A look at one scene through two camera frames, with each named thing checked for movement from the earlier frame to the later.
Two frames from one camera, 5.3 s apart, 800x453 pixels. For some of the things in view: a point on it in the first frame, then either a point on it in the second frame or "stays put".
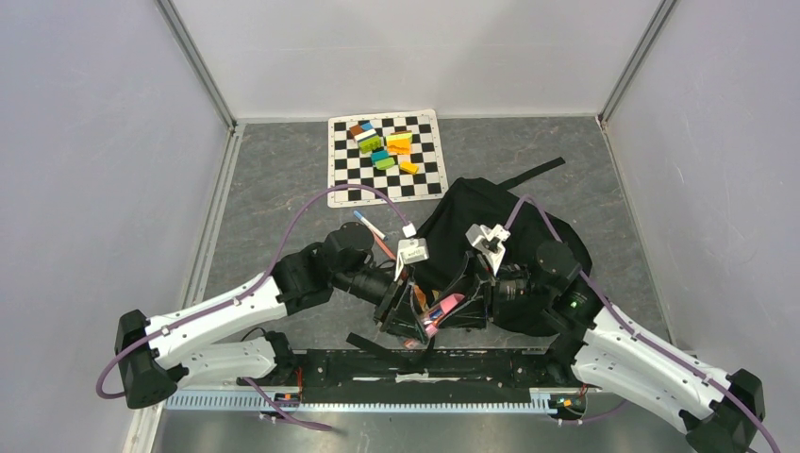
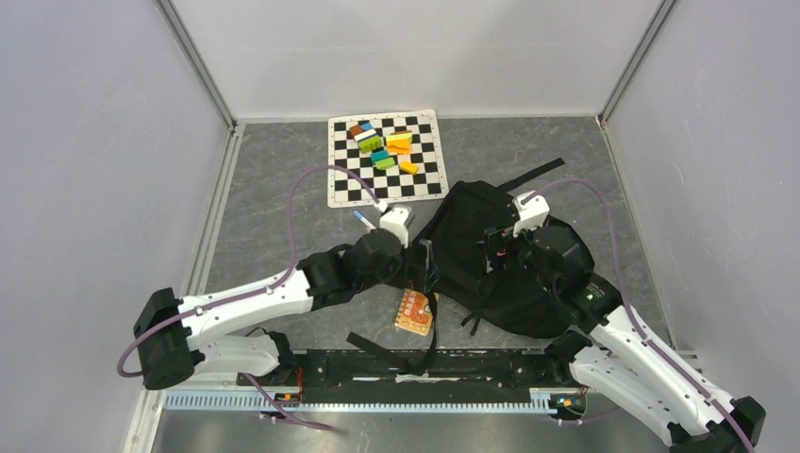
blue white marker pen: [372, 226] stays put
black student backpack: [442, 230] stays put
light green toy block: [386, 163] stays put
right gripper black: [476, 305] to [497, 240]
